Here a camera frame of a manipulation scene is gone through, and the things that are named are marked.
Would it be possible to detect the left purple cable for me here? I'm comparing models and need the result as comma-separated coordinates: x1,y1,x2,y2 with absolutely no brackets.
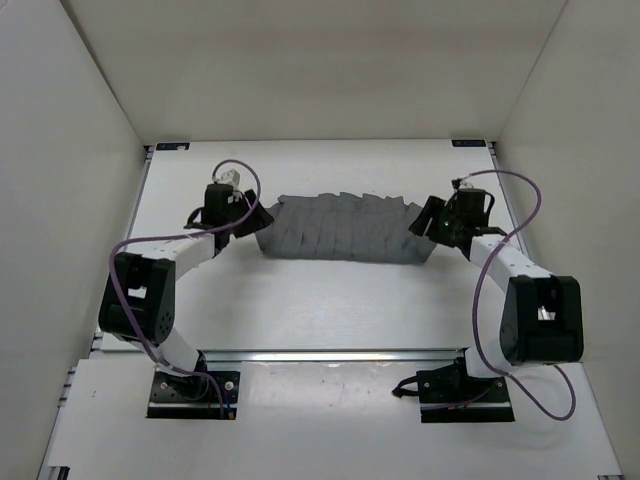
108,159,261,419

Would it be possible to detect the grey pleated skirt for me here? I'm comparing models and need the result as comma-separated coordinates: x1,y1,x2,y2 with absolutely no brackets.
256,192,436,265

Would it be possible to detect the right blue corner label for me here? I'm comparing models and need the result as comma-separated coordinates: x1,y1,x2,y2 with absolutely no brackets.
451,139,486,148

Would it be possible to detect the blue corner label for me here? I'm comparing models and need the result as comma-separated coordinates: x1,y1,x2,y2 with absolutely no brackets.
155,142,190,151
451,139,486,148

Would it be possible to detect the left blue corner label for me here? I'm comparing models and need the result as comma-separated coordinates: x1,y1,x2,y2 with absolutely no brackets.
155,142,190,151

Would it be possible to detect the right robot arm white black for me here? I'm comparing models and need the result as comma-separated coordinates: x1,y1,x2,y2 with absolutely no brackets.
409,188,584,408

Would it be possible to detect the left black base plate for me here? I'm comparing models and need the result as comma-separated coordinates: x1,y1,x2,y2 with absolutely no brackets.
146,369,241,421

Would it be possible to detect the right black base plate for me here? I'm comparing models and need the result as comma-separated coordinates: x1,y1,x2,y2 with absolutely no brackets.
392,364,515,424

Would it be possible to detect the aluminium front rail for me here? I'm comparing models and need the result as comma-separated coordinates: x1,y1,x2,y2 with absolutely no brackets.
204,349,461,363

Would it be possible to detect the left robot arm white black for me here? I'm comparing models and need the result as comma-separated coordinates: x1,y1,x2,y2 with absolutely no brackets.
98,181,274,403

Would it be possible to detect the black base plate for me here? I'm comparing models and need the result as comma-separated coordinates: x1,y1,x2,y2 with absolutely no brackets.
146,369,241,421
392,364,515,424

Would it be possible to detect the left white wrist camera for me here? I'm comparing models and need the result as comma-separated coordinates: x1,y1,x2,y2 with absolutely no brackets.
212,169,241,190

